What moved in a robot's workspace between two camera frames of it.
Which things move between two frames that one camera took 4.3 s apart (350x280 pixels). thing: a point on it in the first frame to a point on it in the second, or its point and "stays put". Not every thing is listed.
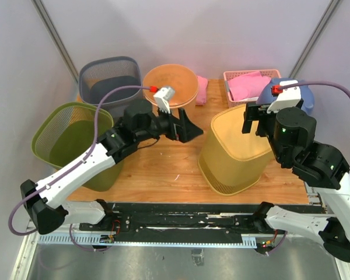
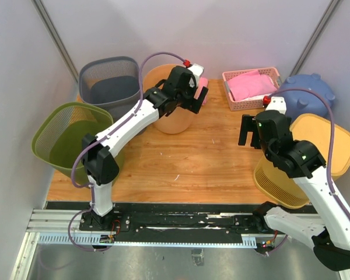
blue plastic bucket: [266, 97] to [301, 102]
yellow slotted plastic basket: [229, 160] to [278, 186]
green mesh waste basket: [66, 134] stays put
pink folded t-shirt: [201, 98] stays put
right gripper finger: [251, 114] to [248, 125]
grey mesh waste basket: [98, 76] stays put
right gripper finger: [263, 129] to [255, 142]
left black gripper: [184, 129] to [193, 105]
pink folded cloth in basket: [249, 85] stays put
